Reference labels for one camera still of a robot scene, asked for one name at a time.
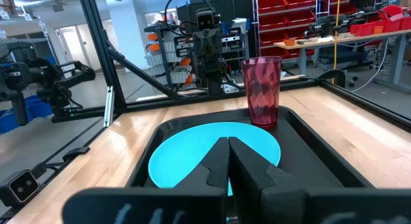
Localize yellow hanging cable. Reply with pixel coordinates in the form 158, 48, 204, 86
332, 0, 341, 85

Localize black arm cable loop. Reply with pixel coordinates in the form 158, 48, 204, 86
164, 0, 219, 37

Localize white floor cable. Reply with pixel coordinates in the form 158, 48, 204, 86
351, 37, 391, 93

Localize black plastic tray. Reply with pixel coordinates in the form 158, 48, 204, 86
125, 105, 375, 190

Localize red bins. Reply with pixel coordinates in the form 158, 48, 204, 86
349, 4, 411, 37

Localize table-level camera box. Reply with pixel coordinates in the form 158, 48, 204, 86
0, 169, 40, 208

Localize wooden top workbench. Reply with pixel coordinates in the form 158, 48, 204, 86
274, 30, 411, 87

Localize black frame corner bracket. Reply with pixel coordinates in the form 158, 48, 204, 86
316, 69, 347, 89

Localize blue storage bins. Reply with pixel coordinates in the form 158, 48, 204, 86
0, 95, 54, 134

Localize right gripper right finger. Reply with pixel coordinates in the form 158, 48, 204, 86
228, 136, 411, 224

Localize silver metal bracket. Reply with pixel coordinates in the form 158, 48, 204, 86
103, 85, 116, 128

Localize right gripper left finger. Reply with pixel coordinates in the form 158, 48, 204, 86
62, 137, 231, 224

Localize red bin shelving rack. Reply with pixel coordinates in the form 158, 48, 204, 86
253, 0, 322, 58

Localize white drawer parts organizer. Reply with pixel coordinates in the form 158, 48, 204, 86
144, 23, 200, 92

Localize teal plastic plate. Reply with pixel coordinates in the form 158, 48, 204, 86
148, 121, 282, 196

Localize black flat clamp bracket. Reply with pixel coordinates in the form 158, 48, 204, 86
62, 146, 91, 162

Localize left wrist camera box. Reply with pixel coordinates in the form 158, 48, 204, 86
195, 9, 216, 31

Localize pink faceted plastic cup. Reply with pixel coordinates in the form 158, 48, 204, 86
240, 56, 283, 128

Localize black aluminium table frame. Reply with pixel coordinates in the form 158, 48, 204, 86
51, 0, 411, 132

